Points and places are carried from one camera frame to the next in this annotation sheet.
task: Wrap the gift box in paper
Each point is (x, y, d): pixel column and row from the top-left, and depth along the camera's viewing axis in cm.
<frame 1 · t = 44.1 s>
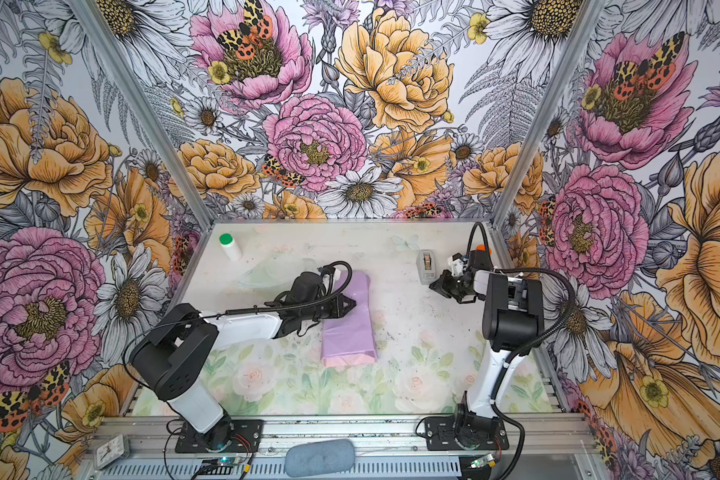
left hand: (353, 311, 89), fingers closed
right hand: (431, 291, 99), fingers closed
pink wrapping paper sheet: (349, 340, 85), point 7 cm above the table
grey tape dispenser: (425, 263, 107), point 4 cm above the table
white bottle green cap: (231, 248, 108), point 7 cm above the table

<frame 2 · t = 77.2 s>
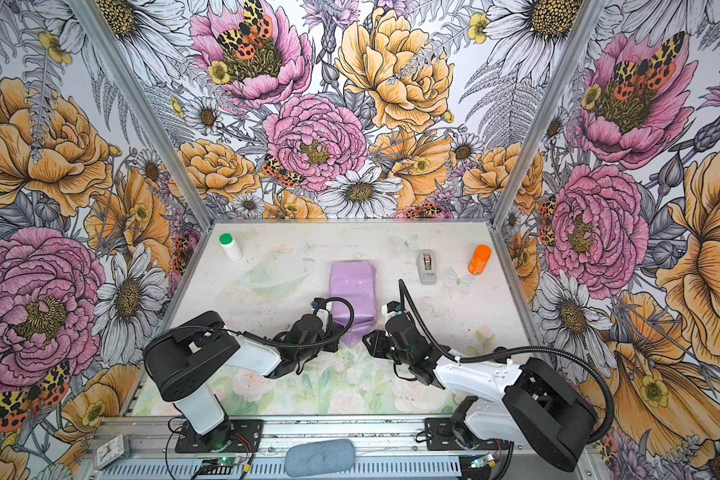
left hand: (341, 336, 92), fingers closed
right hand: (365, 349, 84), fingers open
pink wrapping paper sheet: (354, 288, 96), point 8 cm above the table
the other named things where they were.

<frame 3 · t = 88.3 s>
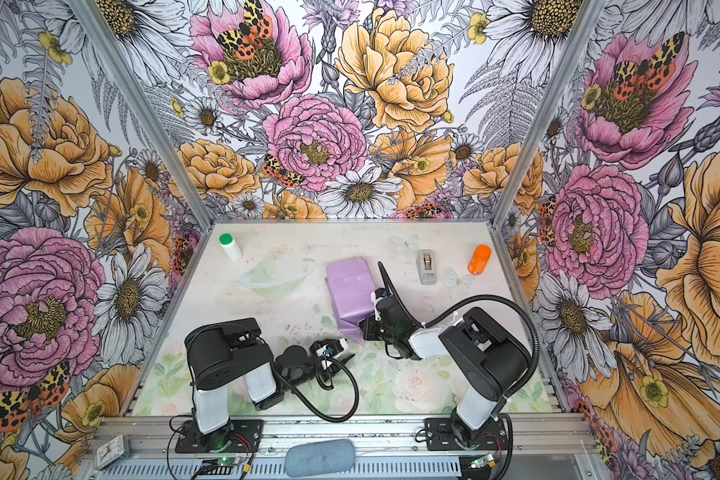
left hand: (346, 351, 88), fingers open
right hand: (361, 333, 92), fingers closed
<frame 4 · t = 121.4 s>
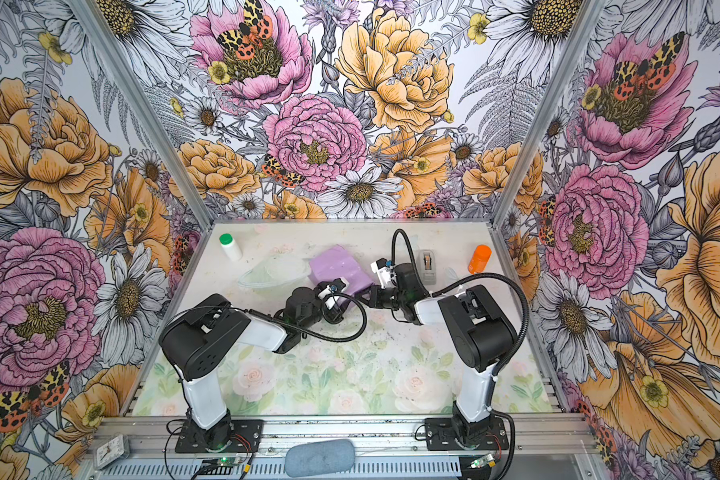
left hand: (341, 295, 95), fingers open
right hand: (357, 303, 92), fingers closed
pink wrapping paper sheet: (335, 264, 102), point 8 cm above the table
the other named things where they were.

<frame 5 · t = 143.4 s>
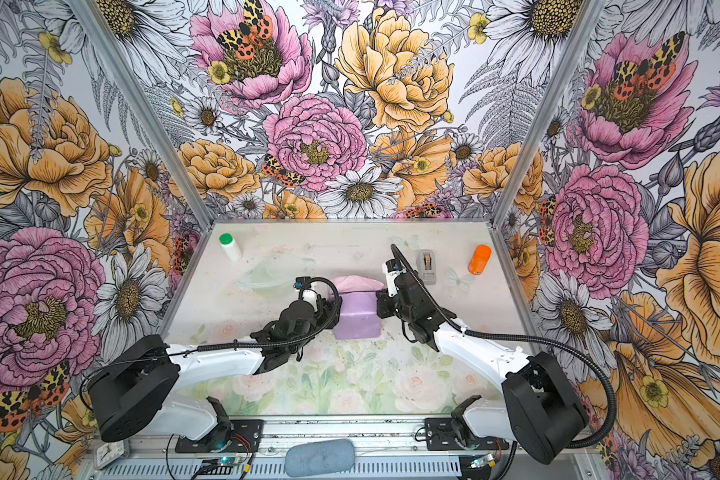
left hand: (334, 307, 86), fingers open
right hand: (377, 301, 86), fingers closed
pink wrapping paper sheet: (356, 315, 83), point 13 cm above the table
the other named things where they were.

